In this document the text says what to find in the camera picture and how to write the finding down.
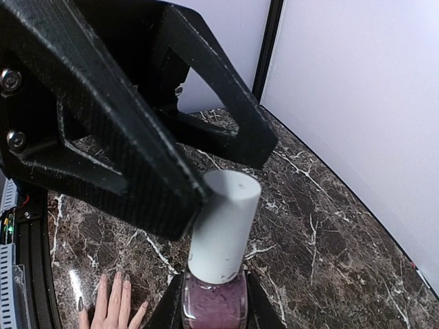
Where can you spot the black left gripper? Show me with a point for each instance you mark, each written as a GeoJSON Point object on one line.
{"type": "Point", "coordinates": [76, 125]}

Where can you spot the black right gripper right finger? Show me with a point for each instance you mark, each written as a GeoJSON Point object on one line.
{"type": "Point", "coordinates": [261, 314]}

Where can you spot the white nail polish cap brush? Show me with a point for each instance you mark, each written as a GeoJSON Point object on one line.
{"type": "Point", "coordinates": [220, 233]}

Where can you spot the mannequin hand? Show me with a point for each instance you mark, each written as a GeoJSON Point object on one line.
{"type": "Point", "coordinates": [112, 311]}

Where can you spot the right wiring board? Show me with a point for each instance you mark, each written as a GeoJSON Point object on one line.
{"type": "Point", "coordinates": [7, 226]}

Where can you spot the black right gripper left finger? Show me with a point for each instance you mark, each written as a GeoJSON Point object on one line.
{"type": "Point", "coordinates": [167, 314]}

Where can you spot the black front table rail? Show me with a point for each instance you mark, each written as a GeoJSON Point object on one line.
{"type": "Point", "coordinates": [32, 247]}

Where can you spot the black right frame post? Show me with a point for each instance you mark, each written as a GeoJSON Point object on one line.
{"type": "Point", "coordinates": [269, 38]}

